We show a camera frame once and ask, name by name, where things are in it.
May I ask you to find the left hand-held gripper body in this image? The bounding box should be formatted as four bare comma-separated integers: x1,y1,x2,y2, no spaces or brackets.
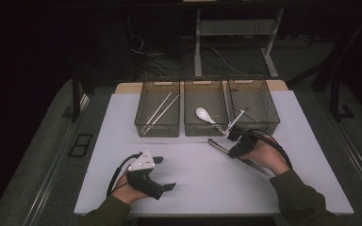
125,150,165,201

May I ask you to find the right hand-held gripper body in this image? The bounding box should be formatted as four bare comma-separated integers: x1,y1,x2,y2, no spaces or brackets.
217,109,259,153

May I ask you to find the steel table knife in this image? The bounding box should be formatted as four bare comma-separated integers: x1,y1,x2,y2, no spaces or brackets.
207,138,272,179

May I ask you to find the steel fork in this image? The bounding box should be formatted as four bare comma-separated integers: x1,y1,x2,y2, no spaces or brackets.
233,105,258,122

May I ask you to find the white ceramic spoon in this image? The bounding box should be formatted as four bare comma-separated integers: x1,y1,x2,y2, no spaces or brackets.
195,106,219,125

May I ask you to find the smoky transparent plastic bin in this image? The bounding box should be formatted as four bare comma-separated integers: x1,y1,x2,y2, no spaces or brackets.
134,79,182,138
226,76,281,136
183,78,230,137

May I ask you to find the person's left hand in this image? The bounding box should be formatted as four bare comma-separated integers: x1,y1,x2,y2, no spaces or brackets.
111,173,149,205

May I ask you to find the wooden board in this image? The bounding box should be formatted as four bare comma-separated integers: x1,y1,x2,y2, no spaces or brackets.
115,79,288,94

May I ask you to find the black metal stand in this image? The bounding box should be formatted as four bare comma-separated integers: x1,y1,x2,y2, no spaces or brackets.
287,8,362,122

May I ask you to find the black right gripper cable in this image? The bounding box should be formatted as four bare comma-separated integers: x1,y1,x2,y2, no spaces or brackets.
248,127,294,170

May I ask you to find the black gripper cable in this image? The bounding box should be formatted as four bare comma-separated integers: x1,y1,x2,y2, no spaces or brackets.
248,127,294,170
106,153,143,198

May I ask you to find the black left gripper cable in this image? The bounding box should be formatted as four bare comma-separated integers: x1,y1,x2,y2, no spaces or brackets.
106,153,143,198

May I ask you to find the black rectangular floor frame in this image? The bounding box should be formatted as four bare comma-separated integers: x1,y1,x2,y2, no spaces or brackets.
68,133,94,158

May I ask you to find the white floor cable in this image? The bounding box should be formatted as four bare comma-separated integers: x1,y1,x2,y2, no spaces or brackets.
209,46,250,77

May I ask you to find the metal floor rail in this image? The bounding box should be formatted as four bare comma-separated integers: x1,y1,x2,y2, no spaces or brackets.
22,93,91,226
329,116,362,203

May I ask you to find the white metal desk frame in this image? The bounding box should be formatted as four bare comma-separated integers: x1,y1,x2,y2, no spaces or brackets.
193,8,286,79

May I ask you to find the bundle of black floor cables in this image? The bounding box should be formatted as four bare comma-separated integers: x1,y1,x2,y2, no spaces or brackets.
127,32,196,77

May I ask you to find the black floor bracket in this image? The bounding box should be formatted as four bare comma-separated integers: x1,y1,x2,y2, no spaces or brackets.
338,104,356,120

